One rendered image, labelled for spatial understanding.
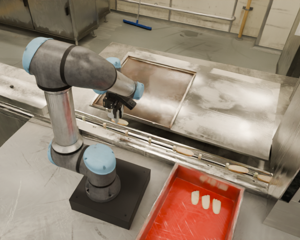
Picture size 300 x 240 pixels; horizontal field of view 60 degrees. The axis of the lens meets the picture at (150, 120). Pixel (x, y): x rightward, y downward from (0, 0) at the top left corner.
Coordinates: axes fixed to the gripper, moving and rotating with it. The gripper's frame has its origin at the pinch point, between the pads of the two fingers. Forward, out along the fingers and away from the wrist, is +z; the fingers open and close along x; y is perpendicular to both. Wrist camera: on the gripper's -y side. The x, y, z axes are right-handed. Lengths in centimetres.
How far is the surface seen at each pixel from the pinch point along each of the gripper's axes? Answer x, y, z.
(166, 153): 5.4, -29.8, 7.7
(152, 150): 6.6, -22.4, 7.6
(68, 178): 37.0, 8.8, 11.7
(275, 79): -103, -79, 12
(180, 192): 22.3, -43.2, 11.5
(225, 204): 20, -64, 12
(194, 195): 22, -50, 11
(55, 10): -204, 210, 39
